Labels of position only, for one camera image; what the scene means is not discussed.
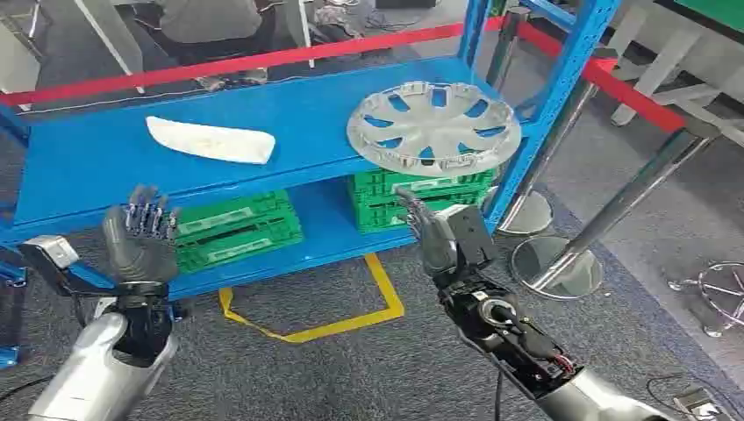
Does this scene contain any silver wheel hubcap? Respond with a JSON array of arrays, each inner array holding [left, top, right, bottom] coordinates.
[[346, 80, 523, 179]]

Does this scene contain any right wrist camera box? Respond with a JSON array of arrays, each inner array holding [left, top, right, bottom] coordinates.
[[435, 203, 500, 272]]

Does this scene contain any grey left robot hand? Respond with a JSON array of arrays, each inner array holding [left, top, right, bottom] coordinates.
[[103, 185, 180, 286]]

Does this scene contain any long red barrier belt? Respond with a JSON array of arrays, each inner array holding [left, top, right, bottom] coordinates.
[[0, 16, 505, 108]]

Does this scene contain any green plastic crate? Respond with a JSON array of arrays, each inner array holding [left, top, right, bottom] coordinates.
[[172, 189, 305, 275], [347, 167, 498, 235]]

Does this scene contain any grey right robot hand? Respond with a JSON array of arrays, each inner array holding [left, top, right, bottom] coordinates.
[[394, 186, 461, 280]]

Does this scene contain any blue metal shelf rack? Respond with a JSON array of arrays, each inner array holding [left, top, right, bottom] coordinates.
[[0, 0, 624, 371]]

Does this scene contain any white desk frame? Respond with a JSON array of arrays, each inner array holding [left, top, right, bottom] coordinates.
[[72, 0, 317, 96]]

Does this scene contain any short red barrier belt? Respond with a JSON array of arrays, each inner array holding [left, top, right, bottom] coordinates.
[[516, 21, 569, 58], [582, 57, 689, 134]]

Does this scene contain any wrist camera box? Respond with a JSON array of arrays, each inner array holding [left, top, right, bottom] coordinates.
[[17, 234, 120, 298], [435, 203, 500, 272]]

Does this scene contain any person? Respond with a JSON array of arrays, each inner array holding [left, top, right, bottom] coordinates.
[[133, 0, 304, 93]]

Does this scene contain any chrome chair base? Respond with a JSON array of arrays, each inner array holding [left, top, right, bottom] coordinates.
[[667, 260, 744, 339]]

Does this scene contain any white plastic trim piece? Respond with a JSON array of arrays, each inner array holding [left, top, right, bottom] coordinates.
[[144, 115, 277, 166]]

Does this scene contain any dark stanchion post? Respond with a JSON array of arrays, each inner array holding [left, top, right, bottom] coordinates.
[[485, 5, 533, 89]]

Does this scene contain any black box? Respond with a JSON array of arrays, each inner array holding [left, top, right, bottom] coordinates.
[[374, 0, 438, 11]]

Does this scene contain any white table with green top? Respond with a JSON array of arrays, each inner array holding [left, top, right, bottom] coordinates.
[[607, 0, 744, 150]]

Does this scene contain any metal floor plate with cable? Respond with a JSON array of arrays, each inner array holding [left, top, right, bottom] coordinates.
[[645, 374, 724, 421]]

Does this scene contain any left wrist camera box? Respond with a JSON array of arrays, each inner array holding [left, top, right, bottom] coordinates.
[[17, 234, 120, 298]]

